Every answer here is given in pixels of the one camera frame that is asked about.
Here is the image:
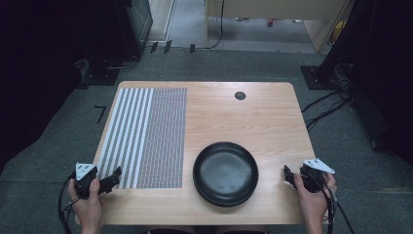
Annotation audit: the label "person's left hand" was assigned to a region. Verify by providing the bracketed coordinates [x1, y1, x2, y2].
[67, 177, 107, 228]

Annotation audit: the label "grey striped placemat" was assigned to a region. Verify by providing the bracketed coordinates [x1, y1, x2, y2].
[93, 87, 188, 190]

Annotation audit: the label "hanging black cable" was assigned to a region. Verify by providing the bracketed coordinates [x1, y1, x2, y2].
[204, 0, 226, 51]

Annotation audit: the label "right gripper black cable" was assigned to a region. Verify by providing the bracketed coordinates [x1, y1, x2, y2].
[306, 172, 356, 234]

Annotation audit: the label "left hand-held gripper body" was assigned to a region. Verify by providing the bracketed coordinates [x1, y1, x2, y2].
[73, 162, 99, 200]

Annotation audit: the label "yellow item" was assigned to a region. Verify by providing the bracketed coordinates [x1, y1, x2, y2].
[329, 19, 348, 46]

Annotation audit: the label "black cabinet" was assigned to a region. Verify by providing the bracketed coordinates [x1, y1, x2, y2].
[111, 0, 154, 61]

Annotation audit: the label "black round plate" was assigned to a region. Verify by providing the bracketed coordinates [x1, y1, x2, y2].
[192, 140, 260, 209]

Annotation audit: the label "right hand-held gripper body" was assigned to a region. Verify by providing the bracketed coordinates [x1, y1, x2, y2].
[298, 157, 336, 194]

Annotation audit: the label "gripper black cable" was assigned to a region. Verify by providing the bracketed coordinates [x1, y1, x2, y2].
[57, 173, 82, 234]
[306, 172, 356, 234]

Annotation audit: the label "dark curtain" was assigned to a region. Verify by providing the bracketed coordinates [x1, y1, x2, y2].
[349, 0, 413, 165]
[0, 0, 118, 175]

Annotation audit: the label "light wooden furniture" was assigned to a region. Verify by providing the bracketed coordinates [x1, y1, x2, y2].
[205, 0, 356, 54]

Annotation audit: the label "black floor cables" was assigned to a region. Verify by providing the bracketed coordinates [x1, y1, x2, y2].
[301, 55, 357, 133]

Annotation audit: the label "black stand base plate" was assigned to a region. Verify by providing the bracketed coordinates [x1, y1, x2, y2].
[300, 64, 344, 92]

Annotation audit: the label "person's right hand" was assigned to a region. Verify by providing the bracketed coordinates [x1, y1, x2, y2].
[293, 173, 339, 226]

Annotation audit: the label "black floor stand base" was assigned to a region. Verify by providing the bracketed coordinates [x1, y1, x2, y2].
[75, 58, 122, 90]

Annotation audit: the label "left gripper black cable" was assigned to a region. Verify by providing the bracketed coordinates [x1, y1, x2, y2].
[57, 173, 82, 234]

